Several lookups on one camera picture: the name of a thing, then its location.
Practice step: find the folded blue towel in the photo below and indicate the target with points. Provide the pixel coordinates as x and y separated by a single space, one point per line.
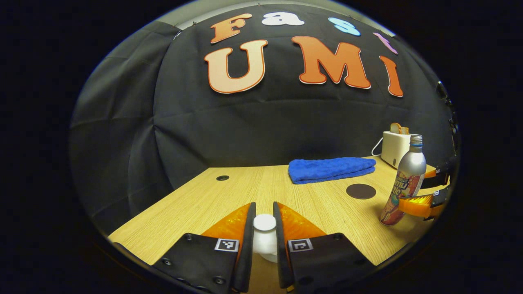
327 169

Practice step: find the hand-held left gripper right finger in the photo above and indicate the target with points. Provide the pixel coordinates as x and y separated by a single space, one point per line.
281 253

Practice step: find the white toaster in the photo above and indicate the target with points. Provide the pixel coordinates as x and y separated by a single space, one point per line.
394 149

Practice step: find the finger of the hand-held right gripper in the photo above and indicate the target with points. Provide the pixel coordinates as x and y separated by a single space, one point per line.
437 177
421 205

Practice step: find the silver water bottle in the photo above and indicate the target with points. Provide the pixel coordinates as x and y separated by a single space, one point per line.
410 171

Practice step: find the dark round coaster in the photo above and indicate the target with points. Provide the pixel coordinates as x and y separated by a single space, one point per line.
361 191

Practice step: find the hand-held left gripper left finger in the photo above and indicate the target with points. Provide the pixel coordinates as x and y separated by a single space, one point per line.
247 253

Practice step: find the white teacup lid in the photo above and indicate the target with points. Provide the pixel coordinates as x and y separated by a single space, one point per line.
264 223

